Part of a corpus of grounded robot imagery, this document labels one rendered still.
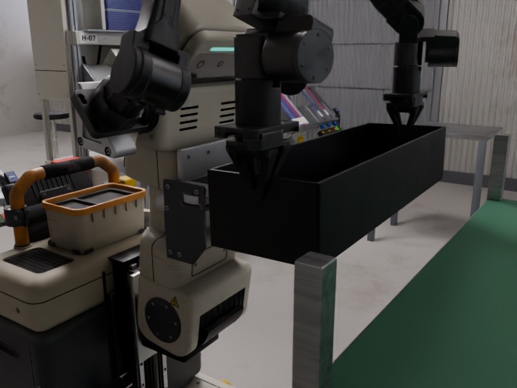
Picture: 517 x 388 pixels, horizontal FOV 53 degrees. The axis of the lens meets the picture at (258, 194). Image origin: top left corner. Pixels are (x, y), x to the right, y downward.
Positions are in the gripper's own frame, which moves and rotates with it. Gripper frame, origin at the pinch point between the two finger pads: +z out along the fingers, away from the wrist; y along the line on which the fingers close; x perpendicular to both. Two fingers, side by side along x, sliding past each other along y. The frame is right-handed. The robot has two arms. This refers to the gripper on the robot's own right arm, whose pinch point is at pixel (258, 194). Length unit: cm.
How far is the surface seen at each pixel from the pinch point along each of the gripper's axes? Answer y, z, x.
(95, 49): 153, -22, 218
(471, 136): 267, 28, 28
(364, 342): -1.9, 15.3, -16.2
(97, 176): 134, 48, 201
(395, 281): 218, 108, 51
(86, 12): 143, -42, 210
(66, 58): 134, -18, 218
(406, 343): 0.6, 15.3, -20.4
